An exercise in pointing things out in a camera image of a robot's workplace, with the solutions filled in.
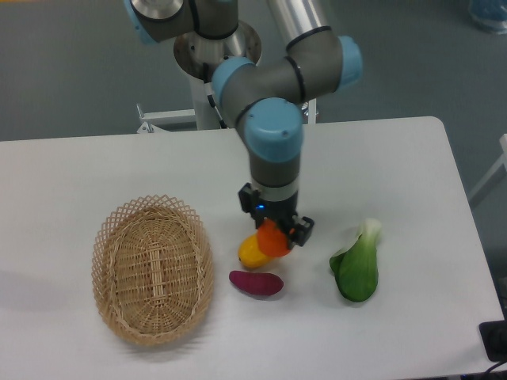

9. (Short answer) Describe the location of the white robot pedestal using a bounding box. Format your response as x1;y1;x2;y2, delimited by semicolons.
131;2;323;133

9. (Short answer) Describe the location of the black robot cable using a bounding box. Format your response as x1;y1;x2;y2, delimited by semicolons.
202;62;230;130

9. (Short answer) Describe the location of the yellow mango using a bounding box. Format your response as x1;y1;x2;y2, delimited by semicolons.
238;234;274;269

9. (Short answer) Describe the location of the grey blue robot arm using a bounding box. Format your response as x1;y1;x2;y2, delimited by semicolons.
124;1;363;254

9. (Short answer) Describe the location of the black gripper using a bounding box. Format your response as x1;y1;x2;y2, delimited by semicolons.
238;180;314;249

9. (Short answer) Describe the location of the orange fruit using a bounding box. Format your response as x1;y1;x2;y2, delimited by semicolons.
257;218;290;257

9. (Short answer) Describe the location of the white frame at right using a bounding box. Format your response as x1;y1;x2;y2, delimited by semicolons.
467;134;506;208

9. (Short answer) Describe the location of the woven wicker basket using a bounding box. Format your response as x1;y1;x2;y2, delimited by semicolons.
91;195;214;347

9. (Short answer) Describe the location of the green bok choy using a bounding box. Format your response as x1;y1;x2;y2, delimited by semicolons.
329;218;382;302

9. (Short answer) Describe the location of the purple sweet potato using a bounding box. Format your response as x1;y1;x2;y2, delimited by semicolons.
229;271;284;296

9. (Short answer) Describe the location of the black device at edge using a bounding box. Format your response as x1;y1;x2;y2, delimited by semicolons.
479;321;506;362

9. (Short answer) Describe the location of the blue object top right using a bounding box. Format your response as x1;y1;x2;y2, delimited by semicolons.
468;0;506;35

